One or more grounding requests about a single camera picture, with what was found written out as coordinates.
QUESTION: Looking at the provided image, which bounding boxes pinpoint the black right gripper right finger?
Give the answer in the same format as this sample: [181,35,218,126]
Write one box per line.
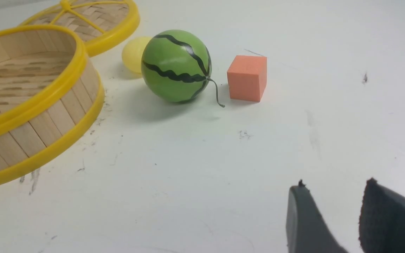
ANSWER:
[359,178,405,253]

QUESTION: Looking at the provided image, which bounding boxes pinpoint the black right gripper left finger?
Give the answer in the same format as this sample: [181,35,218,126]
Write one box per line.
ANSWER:
[286,180,347,253]

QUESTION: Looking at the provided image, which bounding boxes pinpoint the pale yellow toy bun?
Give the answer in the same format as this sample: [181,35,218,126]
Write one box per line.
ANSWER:
[122,36,152,74]

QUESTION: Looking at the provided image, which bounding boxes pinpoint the woven steamer lid yellow rim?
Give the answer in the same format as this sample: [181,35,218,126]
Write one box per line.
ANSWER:
[21,0,140,57]

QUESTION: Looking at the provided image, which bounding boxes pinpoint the bamboo steamer tray yellow rims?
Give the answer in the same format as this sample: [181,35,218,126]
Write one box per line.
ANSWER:
[0,25,105,185]

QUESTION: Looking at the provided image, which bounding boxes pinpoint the orange foam cube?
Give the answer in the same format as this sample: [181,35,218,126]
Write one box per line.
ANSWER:
[227,56,267,103]

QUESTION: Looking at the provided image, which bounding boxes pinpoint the green toy watermelon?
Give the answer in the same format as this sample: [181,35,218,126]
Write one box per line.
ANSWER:
[141,30,212,103]

